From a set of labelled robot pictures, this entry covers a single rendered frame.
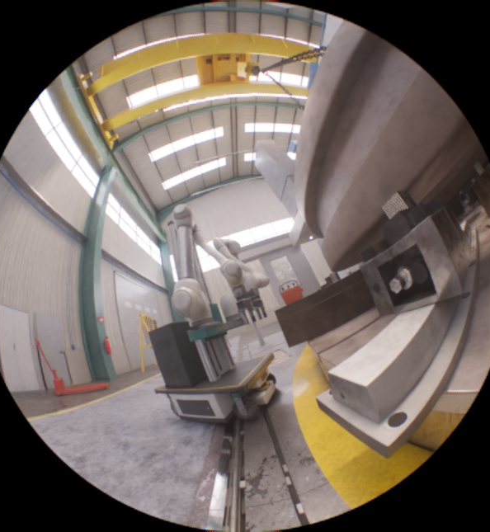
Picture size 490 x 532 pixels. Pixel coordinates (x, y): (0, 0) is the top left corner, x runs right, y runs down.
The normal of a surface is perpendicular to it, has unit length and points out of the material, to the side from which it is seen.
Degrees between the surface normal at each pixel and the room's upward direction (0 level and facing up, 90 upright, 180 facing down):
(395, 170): 90
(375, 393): 72
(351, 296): 90
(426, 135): 90
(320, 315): 90
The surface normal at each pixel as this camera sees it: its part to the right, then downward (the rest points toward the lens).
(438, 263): -0.94, 0.31
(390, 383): -0.07, -0.62
